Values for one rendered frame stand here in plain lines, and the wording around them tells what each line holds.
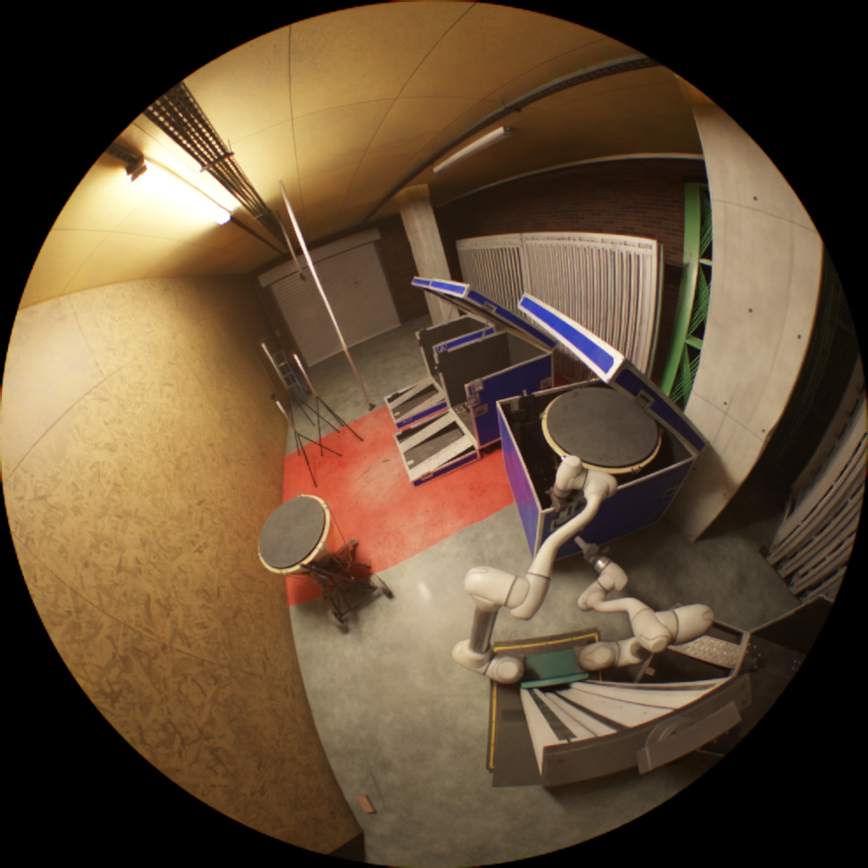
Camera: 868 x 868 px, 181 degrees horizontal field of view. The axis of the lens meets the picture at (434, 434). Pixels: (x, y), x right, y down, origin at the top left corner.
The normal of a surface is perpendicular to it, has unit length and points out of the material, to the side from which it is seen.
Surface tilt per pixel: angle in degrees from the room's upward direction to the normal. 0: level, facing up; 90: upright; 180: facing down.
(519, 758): 0
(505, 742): 0
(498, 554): 0
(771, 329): 90
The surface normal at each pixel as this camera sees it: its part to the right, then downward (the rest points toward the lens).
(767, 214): -0.89, 0.44
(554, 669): -0.25, -0.73
